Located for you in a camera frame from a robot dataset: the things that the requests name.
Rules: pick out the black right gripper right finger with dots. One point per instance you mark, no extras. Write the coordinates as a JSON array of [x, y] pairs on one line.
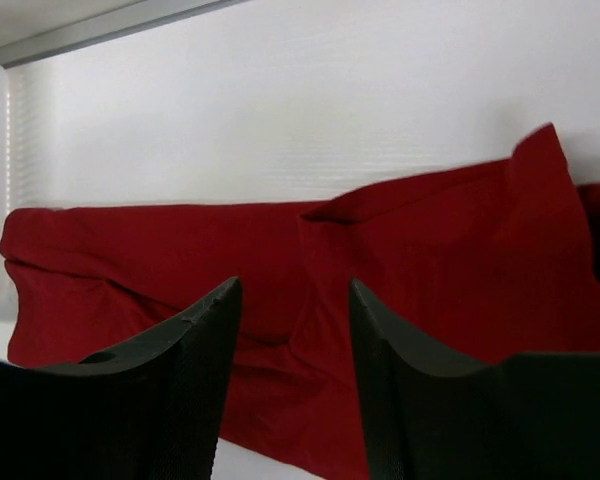
[[431, 412]]

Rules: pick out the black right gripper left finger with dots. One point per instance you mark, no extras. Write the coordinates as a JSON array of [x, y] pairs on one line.
[[149, 407]]

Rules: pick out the red t-shirt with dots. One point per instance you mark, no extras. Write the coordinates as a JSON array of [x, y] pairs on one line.
[[491, 259]]

